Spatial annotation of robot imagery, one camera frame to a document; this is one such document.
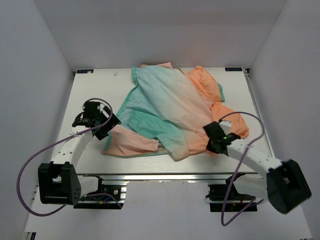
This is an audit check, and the orange and teal jacket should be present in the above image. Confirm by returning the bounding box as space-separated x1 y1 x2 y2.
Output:
103 65 250 161

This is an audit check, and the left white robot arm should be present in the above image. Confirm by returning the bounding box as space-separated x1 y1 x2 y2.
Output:
38 98 121 206

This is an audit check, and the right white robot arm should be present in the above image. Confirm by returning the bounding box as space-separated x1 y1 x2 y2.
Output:
203 121 312 214

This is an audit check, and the left blue table label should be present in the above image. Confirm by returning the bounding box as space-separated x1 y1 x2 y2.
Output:
76 69 94 74

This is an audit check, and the blue table label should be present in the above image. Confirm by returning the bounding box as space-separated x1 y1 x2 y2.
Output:
224 67 243 72
76 69 94 74

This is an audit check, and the right blue table label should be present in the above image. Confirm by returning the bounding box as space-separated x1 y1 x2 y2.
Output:
224 67 243 72

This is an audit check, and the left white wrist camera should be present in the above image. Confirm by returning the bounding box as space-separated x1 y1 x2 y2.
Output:
82 103 111 116

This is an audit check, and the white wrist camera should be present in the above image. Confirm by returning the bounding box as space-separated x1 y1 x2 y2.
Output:
82 103 111 116
218 120 232 135

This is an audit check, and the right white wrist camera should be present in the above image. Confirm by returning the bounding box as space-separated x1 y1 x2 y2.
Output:
218 120 232 135

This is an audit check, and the aluminium table front rail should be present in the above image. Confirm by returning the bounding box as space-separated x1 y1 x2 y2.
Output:
74 172 263 181

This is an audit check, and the aluminium table rail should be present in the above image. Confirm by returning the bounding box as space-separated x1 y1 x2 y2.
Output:
74 172 263 181
242 68 275 157

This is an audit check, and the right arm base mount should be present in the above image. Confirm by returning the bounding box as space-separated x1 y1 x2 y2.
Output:
204 174 261 213

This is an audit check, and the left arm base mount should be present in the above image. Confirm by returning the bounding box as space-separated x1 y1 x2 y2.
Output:
73 176 128 210

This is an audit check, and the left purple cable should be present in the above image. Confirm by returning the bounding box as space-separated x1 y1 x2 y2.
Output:
19 97 123 216

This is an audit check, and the aluminium table right rail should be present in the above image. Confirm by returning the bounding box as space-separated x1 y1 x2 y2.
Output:
242 68 275 157

